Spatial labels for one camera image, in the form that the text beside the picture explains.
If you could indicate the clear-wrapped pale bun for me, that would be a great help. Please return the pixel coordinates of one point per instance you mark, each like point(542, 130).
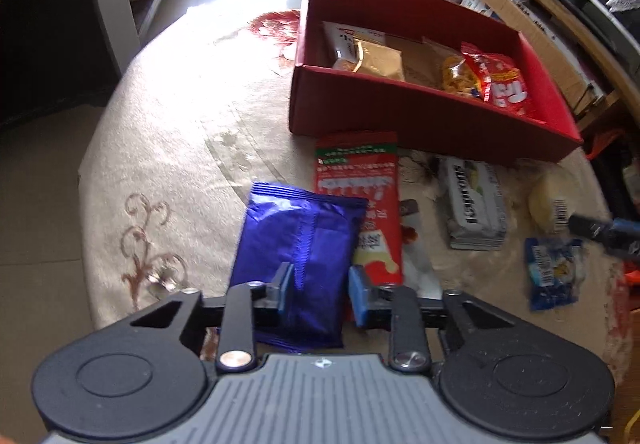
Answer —
point(547, 199)

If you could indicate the white flat device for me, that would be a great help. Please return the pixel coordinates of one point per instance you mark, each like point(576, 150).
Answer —
point(550, 39)

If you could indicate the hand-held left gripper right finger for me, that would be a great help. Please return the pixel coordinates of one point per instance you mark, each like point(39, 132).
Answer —
point(357, 296)

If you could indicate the orange plastic bag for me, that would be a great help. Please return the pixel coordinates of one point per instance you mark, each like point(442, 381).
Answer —
point(600, 144)

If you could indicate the blue foil snack packet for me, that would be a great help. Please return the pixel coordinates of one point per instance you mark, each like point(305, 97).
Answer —
point(305, 244)

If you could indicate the red cardboard box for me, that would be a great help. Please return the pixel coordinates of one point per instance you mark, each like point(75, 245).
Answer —
point(400, 114)

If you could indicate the blue candy packet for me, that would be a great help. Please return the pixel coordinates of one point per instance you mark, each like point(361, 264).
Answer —
point(552, 269)

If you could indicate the dark long table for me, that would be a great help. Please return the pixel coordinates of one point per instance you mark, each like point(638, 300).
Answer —
point(50, 24)

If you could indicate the white snack packet orange picture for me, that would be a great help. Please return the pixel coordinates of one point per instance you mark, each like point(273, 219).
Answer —
point(340, 41)

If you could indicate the gold foil snack packet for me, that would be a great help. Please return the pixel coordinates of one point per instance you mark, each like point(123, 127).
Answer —
point(377, 59)

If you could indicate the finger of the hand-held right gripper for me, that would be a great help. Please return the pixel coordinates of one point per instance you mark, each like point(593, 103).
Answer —
point(615, 231)

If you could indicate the red gummy candy packet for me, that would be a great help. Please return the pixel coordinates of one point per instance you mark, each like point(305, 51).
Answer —
point(505, 89)

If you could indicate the clear packet yellow fried snack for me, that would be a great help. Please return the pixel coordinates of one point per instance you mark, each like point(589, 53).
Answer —
point(455, 76)

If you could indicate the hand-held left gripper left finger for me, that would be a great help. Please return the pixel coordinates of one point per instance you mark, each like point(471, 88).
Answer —
point(285, 284)

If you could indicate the white wafer packet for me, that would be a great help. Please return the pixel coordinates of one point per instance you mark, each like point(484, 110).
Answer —
point(472, 204)

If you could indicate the red green snack packet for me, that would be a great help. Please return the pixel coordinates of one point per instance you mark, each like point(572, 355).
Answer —
point(355, 164)

